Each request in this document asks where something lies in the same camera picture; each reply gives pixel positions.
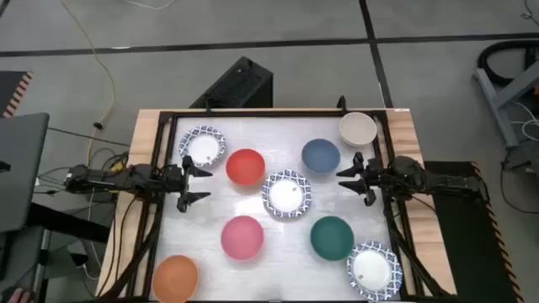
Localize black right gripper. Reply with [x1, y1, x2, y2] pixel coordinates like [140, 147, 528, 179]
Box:
[335, 151, 383, 207]

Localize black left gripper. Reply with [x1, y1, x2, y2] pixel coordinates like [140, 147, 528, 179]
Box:
[163, 155, 214, 214]

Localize blue patterned paper plate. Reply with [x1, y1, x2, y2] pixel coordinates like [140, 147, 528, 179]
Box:
[346, 240, 404, 302]
[261, 168, 312, 220]
[178, 124, 227, 169]

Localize blue bowl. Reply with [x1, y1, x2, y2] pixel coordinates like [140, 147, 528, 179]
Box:
[301, 138, 341, 176]

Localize beige bowl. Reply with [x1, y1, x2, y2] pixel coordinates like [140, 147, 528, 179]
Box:
[339, 111, 378, 148]

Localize red bowl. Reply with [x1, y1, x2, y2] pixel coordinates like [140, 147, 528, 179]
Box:
[225, 147, 267, 187]

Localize green bowl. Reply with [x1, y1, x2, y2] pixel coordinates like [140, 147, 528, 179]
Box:
[310, 215, 355, 262]

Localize pink bowl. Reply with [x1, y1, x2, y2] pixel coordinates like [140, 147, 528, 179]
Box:
[220, 215, 265, 262]

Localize orange bowl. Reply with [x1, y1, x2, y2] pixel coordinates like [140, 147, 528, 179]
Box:
[151, 254, 200, 303]

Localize black computer tower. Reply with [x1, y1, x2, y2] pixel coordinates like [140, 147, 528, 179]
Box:
[189, 56, 275, 109]

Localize large black hazard-striped floor mat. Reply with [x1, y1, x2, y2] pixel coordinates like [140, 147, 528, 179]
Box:
[423, 161, 526, 303]

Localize grey metal stand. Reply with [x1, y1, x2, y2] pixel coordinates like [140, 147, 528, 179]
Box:
[473, 61, 539, 148]

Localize dark grey desk top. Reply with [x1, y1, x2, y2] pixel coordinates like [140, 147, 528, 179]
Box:
[0, 112, 51, 235]

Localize person's hand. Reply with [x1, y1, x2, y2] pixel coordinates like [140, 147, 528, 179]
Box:
[6, 288, 35, 303]

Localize small black hazard-striped floor mat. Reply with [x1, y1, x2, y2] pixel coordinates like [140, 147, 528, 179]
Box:
[0, 70, 35, 119]

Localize black metal table frame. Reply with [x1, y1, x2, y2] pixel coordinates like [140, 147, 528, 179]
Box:
[99, 107, 454, 303]

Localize yellow cable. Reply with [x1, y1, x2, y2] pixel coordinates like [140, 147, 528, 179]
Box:
[60, 0, 117, 167]

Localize coiled white cable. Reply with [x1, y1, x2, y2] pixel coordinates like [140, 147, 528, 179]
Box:
[511, 100, 539, 142]

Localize thin white cable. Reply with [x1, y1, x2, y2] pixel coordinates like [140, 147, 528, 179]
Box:
[121, 0, 178, 11]

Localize black hose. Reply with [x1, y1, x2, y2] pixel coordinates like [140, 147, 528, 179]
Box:
[478, 40, 539, 88]

